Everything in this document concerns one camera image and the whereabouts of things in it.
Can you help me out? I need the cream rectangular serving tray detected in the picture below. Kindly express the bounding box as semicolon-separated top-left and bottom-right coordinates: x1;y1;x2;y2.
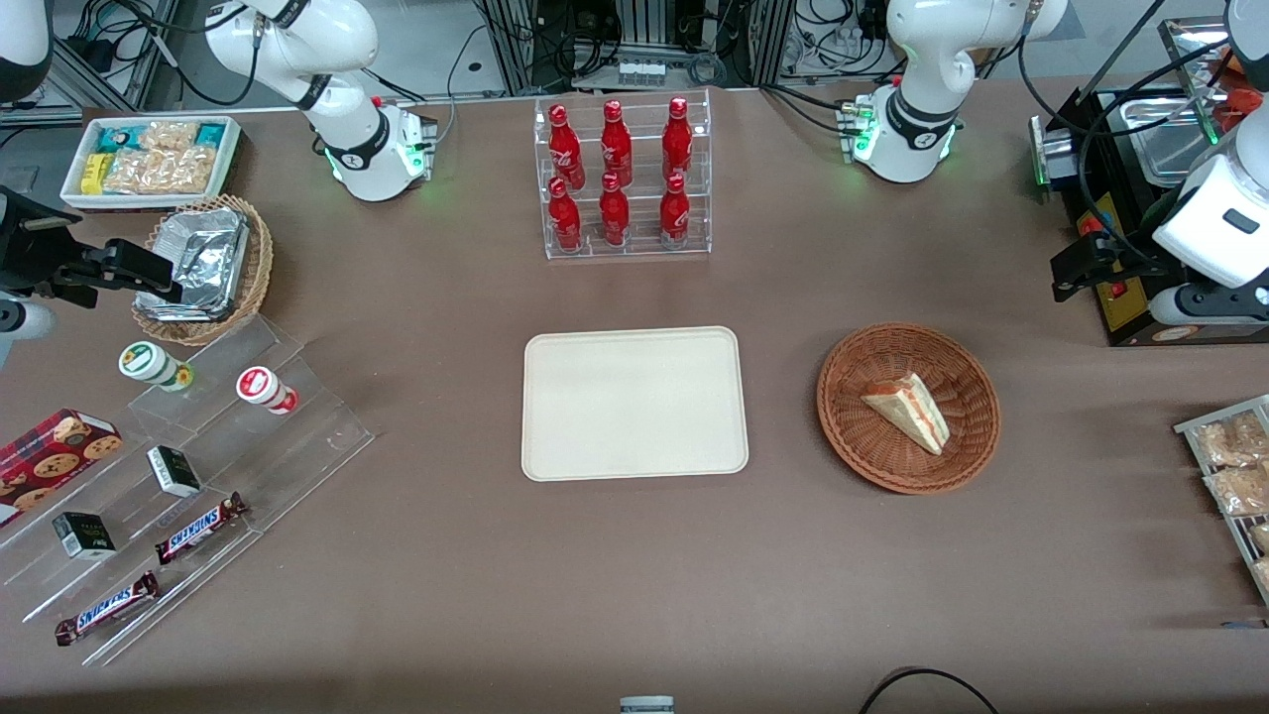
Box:
521;326;750;483

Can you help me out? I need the red cola bottle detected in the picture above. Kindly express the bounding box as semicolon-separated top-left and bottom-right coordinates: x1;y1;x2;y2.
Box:
599;172;631;248
661;96;694;182
659;174;691;249
548;177;584;253
548;103;586;191
600;99;634;187

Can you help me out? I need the clear bag of crackers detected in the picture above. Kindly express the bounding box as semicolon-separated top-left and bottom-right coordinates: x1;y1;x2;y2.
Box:
103;121;217;195

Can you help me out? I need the clear bag of pastry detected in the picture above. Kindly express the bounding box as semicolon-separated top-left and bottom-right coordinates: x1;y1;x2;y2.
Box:
1192;411;1269;468
1203;463;1269;518

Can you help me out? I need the clear acrylic bottle rack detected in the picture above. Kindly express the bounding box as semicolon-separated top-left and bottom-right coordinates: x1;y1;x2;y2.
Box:
533;88;713;262

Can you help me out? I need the green capped drink cup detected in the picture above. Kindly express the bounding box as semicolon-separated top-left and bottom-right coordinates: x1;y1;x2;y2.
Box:
118;340;195;393

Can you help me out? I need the snickers chocolate bar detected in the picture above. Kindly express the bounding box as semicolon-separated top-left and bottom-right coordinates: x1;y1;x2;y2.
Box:
54;570;163;648
154;492;250;567

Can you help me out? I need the red tartan cookie box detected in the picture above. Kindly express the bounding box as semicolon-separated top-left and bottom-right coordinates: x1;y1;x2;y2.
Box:
0;408;124;528

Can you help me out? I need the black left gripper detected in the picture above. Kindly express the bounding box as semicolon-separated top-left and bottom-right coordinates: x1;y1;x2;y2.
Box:
1051;231;1143;302

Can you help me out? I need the light wicker basket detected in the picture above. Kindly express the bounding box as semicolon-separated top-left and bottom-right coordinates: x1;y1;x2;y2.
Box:
132;194;275;347

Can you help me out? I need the brown round wicker basket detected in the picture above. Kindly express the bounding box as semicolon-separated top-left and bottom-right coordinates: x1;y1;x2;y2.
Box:
817;322;1001;495

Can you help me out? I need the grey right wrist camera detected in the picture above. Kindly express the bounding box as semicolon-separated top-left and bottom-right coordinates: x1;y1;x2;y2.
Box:
0;296;57;370

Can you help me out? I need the wire rack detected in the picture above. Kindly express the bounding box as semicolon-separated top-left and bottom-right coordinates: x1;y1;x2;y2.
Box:
1173;394;1269;607

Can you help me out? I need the clear acrylic step stand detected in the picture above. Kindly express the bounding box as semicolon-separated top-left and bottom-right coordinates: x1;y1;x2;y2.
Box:
0;314;377;668

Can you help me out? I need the white rectangular snack tray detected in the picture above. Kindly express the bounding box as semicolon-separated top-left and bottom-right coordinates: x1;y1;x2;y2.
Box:
59;115;243;212

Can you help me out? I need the silver foil container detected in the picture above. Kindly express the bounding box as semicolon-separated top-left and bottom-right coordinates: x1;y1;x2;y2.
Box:
136;207;250;321

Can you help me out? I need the red capped drink cup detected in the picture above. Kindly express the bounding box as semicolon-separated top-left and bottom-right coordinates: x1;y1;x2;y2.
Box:
235;365;300;417

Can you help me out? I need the black cable loop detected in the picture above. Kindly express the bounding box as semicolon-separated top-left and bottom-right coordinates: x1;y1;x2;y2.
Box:
857;666;1003;714

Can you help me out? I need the triangular sandwich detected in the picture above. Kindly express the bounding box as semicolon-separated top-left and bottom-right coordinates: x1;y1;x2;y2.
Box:
860;372;952;457

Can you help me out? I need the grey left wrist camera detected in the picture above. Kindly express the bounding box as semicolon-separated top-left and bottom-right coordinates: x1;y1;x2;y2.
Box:
1149;282;1269;329

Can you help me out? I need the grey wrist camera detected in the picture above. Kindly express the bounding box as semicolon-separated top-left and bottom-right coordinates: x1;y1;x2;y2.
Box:
0;296;57;370
1149;282;1269;329

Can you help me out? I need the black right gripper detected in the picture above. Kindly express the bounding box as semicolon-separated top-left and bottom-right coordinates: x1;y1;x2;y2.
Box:
0;186;185;308

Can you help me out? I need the black food warmer machine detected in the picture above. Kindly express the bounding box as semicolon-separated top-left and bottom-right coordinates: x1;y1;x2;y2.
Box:
1029;14;1269;349

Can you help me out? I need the small black box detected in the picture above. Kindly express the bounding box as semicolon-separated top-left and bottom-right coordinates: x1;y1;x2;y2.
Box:
52;511;118;561
146;444;203;499

